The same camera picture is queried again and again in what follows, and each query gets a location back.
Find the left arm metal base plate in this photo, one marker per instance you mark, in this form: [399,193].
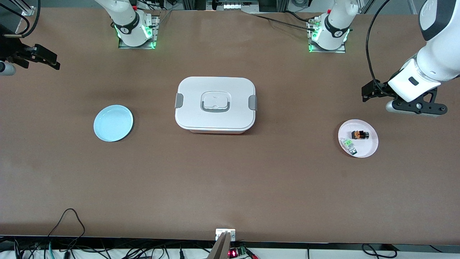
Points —
[339,50]

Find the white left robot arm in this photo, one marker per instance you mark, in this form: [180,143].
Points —
[440,54]

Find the orange and black push-button switch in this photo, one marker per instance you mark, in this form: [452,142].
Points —
[357,135]

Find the light blue round plate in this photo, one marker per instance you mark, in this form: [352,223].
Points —
[113,124]

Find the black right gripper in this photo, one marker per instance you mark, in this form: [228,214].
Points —
[10,49]

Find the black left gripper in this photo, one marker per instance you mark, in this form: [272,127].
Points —
[381,89]

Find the white power strip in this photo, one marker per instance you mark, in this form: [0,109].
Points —
[237,5]

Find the aluminium corner bracket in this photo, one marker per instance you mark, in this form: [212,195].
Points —
[28,11]

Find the grey metal bar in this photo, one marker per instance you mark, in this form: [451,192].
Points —
[221,248]

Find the pink round plate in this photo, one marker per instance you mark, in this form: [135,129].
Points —
[370,147]

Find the white lunch box grey clips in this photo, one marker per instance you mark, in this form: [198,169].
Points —
[215,122]

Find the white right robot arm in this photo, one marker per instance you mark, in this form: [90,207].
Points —
[125,21]

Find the circuit board with red display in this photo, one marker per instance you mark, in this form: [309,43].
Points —
[233,253]

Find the green push-button switch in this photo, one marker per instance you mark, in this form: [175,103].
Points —
[348,144]

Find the small white bracket plate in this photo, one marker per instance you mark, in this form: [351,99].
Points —
[220,233]

